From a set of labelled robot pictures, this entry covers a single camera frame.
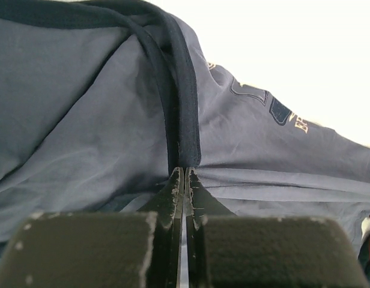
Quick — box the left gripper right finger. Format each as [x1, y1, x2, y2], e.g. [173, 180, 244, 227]
[184, 168, 369, 287]

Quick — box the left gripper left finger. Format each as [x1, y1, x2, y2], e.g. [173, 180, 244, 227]
[0, 167, 184, 288]

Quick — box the blue-grey tank top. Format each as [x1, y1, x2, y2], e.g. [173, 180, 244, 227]
[0, 1, 370, 258]

